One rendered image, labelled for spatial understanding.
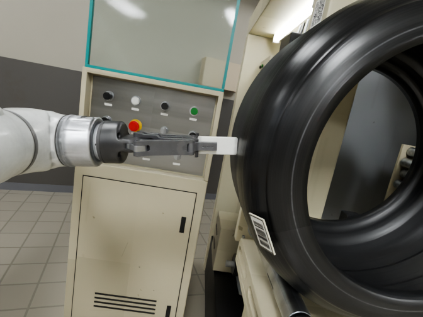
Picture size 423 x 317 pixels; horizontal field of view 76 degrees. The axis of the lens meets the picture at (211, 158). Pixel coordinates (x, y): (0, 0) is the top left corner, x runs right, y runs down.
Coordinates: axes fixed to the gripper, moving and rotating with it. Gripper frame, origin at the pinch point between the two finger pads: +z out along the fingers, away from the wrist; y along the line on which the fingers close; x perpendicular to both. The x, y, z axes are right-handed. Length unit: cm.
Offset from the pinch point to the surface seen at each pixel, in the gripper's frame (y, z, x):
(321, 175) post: 25.1, 31.0, 11.6
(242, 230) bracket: 22.8, 9.2, 27.7
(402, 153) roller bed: 37, 62, 6
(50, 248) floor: 134, -111, 100
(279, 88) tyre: -8.7, 8.0, -9.7
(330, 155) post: 25.1, 33.0, 5.8
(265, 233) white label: -11.2, 7.0, 11.1
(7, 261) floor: 113, -126, 98
